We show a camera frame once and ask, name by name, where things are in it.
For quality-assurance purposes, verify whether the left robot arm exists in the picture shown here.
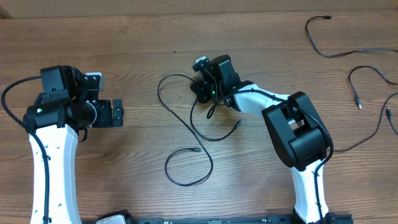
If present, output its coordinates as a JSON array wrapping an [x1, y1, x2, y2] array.
[[24, 65, 124, 223]]

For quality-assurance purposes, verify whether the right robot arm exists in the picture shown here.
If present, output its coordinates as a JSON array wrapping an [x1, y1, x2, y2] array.
[[190, 55, 333, 223]]

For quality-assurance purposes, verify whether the thick black USB cable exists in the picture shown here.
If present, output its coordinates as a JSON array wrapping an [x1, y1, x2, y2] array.
[[157, 73, 243, 187]]

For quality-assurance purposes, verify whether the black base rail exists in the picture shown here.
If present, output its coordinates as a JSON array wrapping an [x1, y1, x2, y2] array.
[[130, 216, 354, 224]]

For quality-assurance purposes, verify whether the thin black USB cable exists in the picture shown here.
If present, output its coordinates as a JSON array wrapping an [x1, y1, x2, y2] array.
[[305, 15, 398, 110]]

